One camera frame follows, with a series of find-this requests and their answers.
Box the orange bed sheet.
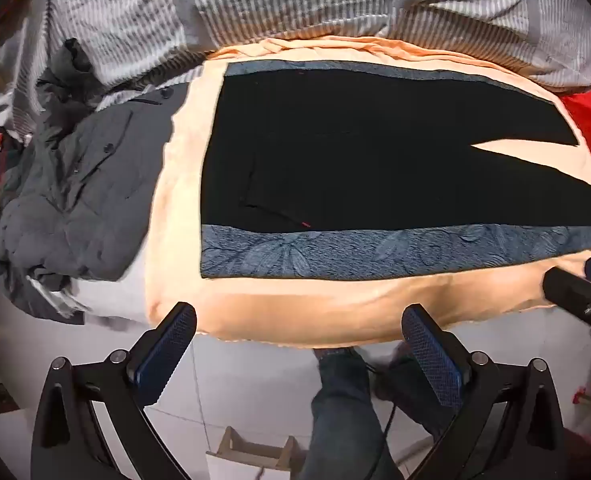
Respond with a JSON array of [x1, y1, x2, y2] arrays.
[[144, 35, 591, 348]]

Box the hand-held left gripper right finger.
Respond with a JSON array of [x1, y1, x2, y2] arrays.
[[400, 304, 567, 480]]

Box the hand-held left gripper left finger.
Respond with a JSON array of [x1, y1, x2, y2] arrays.
[[30, 302, 198, 480]]

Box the person's right leg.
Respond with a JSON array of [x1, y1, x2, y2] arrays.
[[375, 342, 459, 443]]

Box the grey white striped duvet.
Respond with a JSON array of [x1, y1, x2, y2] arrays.
[[0, 0, 591, 146]]

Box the black pants with blue bands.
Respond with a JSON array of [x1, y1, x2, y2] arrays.
[[199, 60, 591, 281]]

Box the dark grey jacket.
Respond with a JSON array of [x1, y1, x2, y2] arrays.
[[0, 80, 191, 293]]

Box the black crumpled cloth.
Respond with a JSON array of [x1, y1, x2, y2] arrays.
[[35, 37, 98, 111]]

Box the black cable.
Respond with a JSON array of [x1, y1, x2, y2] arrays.
[[360, 360, 399, 480]]

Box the person's legs in jeans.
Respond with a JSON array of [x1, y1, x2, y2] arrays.
[[298, 346, 393, 480]]

